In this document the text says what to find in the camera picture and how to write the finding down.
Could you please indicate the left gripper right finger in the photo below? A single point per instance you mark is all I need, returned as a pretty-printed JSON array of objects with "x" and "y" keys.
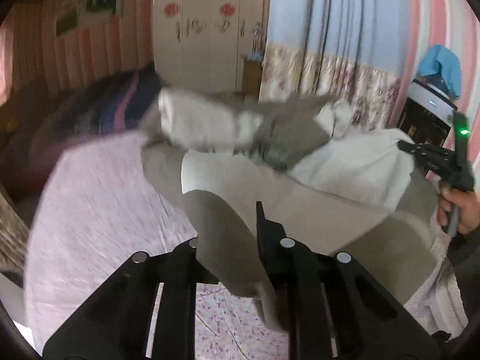
[{"x": 335, "y": 309}]

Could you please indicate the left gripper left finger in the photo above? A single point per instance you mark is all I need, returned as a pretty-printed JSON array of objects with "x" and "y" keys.
[{"x": 146, "y": 306}]

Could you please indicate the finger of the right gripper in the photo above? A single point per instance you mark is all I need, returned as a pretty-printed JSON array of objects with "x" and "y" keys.
[{"x": 406, "y": 147}]

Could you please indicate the grey and white garment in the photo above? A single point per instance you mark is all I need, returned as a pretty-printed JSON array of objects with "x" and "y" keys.
[{"x": 331, "y": 186}]

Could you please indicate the person's right hand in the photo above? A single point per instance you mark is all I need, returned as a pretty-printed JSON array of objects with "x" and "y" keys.
[{"x": 468, "y": 204}]

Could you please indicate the white water dispenser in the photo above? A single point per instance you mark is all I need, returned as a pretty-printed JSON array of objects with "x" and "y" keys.
[{"x": 427, "y": 115}]

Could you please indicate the blue cloth on dispenser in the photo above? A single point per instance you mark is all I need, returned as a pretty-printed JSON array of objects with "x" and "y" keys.
[{"x": 441, "y": 61}]

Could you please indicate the blue floral curtain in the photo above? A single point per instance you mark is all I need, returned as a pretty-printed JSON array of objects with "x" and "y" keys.
[{"x": 353, "y": 49}]

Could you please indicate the wooden side table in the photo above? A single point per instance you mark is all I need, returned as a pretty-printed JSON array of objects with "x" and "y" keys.
[{"x": 251, "y": 78}]

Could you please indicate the striped blue pink blanket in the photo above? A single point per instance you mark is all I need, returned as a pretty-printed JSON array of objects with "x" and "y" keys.
[{"x": 114, "y": 104}]

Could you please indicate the white wardrobe with flower stickers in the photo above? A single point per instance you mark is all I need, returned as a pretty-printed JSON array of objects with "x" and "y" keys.
[{"x": 202, "y": 44}]

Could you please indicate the green wall picture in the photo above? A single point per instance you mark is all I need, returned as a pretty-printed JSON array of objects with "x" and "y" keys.
[{"x": 77, "y": 14}]

